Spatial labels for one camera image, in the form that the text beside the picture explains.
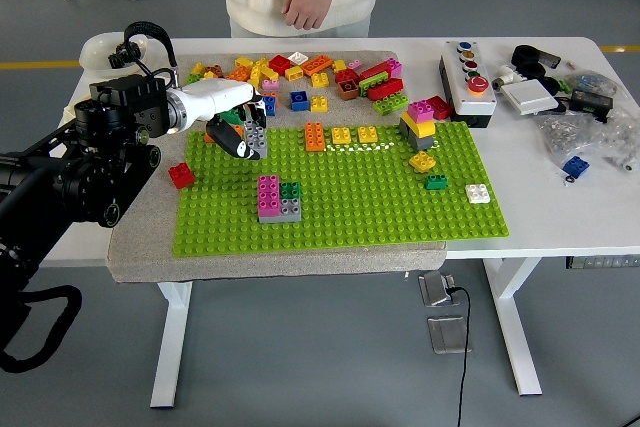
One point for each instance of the dark green square brick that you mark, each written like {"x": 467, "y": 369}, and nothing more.
{"x": 436, "y": 182}
{"x": 290, "y": 190}

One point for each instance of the white table leg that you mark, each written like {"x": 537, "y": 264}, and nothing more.
{"x": 170, "y": 347}
{"x": 515, "y": 327}

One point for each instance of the yellow small brick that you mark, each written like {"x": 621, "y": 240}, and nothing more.
{"x": 198, "y": 68}

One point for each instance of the grey long brick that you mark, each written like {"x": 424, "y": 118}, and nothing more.
{"x": 291, "y": 209}

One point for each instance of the yellow square brick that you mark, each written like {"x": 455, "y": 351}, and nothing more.
{"x": 318, "y": 104}
{"x": 341, "y": 135}
{"x": 367, "y": 134}
{"x": 422, "y": 162}
{"x": 244, "y": 62}
{"x": 320, "y": 80}

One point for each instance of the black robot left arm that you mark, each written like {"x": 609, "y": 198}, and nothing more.
{"x": 100, "y": 167}

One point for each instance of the push-button control box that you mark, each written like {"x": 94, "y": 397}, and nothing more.
{"x": 470, "y": 102}

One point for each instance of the grey two-by-three brick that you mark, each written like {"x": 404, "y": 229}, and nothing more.
{"x": 257, "y": 141}

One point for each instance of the light green two-by-four brick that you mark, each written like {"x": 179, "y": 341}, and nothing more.
{"x": 390, "y": 105}
{"x": 372, "y": 83}

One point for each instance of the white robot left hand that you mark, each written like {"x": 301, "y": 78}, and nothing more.
{"x": 220, "y": 99}

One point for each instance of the pink small brick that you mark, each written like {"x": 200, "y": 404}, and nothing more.
{"x": 355, "y": 65}
{"x": 270, "y": 84}

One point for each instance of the white pipe connector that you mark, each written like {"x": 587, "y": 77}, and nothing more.
{"x": 505, "y": 78}

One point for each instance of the yellow wide brick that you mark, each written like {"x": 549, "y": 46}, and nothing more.
{"x": 419, "y": 128}

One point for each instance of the black power adapter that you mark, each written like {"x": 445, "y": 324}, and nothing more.
{"x": 591, "y": 102}

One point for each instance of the brown square brick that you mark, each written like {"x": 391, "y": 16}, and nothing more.
{"x": 348, "y": 91}

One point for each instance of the orange two-by-three brick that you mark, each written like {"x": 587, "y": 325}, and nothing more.
{"x": 314, "y": 137}
{"x": 237, "y": 73}

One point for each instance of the metal floor socket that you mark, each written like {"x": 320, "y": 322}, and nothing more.
{"x": 447, "y": 334}
{"x": 436, "y": 288}

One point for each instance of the pink square brick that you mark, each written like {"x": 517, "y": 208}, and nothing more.
{"x": 420, "y": 109}

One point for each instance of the person's left hand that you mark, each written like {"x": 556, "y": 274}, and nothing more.
{"x": 307, "y": 11}

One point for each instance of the red long brick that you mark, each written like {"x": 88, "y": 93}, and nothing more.
{"x": 375, "y": 70}

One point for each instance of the table height control panel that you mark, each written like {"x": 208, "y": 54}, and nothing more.
{"x": 602, "y": 262}

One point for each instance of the white square brick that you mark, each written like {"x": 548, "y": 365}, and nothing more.
{"x": 477, "y": 194}

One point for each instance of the brown small brick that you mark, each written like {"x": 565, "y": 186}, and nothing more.
{"x": 215, "y": 70}

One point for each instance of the red two-by-four brick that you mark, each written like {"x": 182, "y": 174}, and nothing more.
{"x": 386, "y": 90}

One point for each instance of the grey square brick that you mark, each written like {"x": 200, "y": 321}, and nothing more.
{"x": 421, "y": 143}

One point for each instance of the green studded baseplate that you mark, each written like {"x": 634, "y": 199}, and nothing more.
{"x": 375, "y": 207}

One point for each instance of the black gear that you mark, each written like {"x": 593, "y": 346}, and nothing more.
{"x": 119, "y": 59}

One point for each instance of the red square brick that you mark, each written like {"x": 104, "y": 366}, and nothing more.
{"x": 279, "y": 65}
{"x": 181, "y": 176}

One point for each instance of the white oval bowl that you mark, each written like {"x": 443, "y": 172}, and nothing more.
{"x": 92, "y": 59}

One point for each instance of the yellow long brick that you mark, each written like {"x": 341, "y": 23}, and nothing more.
{"x": 255, "y": 76}

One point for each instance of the dark green two-by-four brick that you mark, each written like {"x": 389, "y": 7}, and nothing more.
{"x": 231, "y": 116}

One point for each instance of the green plastic clip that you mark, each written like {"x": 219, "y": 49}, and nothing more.
{"x": 565, "y": 86}

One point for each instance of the clear bag of screws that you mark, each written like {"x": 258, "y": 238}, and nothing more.
{"x": 580, "y": 137}

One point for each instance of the white wall switch panel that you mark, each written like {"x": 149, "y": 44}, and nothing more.
{"x": 529, "y": 98}

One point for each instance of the grey-brown mat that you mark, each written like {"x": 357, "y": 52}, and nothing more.
{"x": 300, "y": 267}

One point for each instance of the blue square brick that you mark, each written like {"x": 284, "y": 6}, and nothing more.
{"x": 575, "y": 166}
{"x": 270, "y": 106}
{"x": 299, "y": 100}

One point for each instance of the clear bag blue parts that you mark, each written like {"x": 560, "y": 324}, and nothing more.
{"x": 590, "y": 82}

